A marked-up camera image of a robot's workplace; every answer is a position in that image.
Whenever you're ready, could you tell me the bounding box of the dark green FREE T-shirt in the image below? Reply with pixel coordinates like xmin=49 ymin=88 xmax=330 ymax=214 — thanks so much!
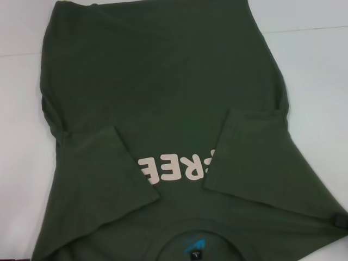
xmin=31 ymin=0 xmax=348 ymax=261

